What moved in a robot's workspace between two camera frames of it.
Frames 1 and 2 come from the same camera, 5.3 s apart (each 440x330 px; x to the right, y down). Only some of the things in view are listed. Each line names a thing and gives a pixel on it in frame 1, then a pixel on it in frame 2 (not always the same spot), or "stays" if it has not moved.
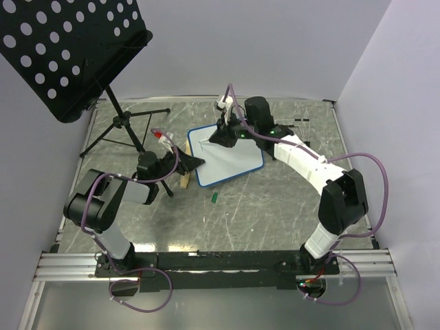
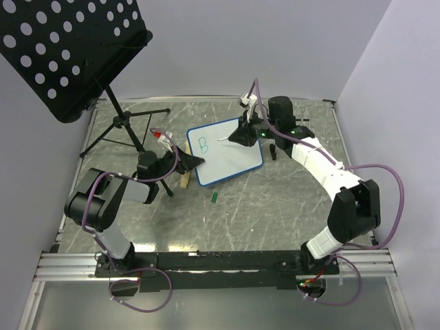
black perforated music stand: (68, 51) stays
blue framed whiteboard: (222, 162) stays
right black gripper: (223, 135) → (242, 135)
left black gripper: (186, 163) stays
